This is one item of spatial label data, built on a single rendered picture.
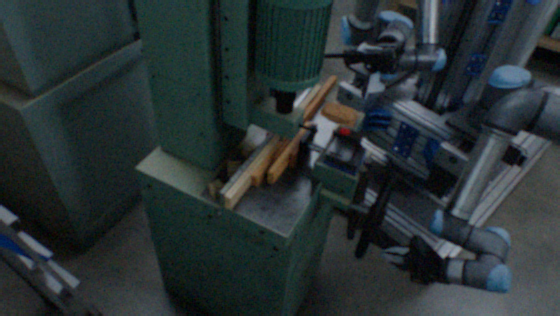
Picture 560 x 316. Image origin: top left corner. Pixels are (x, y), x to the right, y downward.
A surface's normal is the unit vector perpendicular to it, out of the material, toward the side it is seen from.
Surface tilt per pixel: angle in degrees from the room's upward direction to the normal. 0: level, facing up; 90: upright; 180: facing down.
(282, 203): 0
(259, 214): 0
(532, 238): 0
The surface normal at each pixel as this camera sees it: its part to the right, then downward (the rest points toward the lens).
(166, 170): 0.07, -0.70
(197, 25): -0.47, 0.61
